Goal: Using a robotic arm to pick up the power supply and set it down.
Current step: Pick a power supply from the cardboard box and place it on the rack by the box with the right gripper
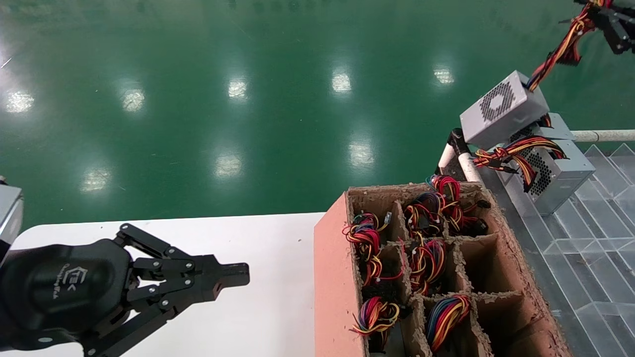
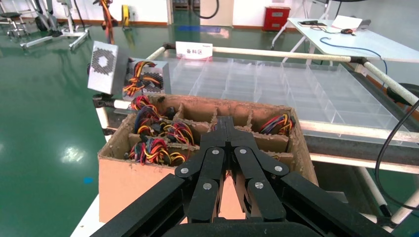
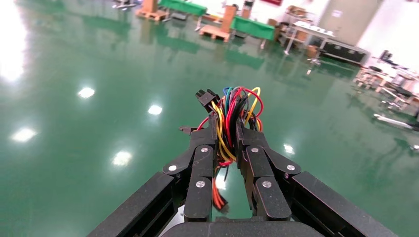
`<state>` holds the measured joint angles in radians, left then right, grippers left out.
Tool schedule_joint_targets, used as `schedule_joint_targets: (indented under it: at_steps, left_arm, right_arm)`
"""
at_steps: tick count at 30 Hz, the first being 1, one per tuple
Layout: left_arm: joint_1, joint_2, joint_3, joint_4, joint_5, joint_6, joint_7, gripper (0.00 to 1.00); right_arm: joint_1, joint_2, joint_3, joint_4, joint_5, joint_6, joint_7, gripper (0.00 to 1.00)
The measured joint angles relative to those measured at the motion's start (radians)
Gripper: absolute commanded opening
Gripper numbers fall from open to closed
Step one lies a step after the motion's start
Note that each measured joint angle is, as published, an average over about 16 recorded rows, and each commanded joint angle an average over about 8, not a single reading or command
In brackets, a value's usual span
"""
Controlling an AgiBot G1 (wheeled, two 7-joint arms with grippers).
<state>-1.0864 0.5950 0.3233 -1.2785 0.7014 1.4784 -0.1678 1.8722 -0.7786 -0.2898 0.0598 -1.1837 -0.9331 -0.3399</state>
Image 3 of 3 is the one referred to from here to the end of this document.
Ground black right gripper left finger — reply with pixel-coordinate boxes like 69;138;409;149
86;114;219;237

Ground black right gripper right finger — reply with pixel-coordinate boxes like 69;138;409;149
235;119;398;237

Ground multicoloured wire harness bundle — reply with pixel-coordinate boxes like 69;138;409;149
178;86;264;215

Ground wooden pallet with cardboard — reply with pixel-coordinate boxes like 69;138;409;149
135;0;169;22
199;4;237;42

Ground green covered table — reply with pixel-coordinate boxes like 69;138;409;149
159;0;208;17
230;15;276;41

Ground white bar on floor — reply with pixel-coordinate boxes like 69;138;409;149
373;113;415;130

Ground black flight case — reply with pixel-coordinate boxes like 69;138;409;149
319;39;369;64

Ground white work table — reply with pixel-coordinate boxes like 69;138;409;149
283;21;336;56

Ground cluttered workbench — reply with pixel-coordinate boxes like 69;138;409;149
353;49;419;109

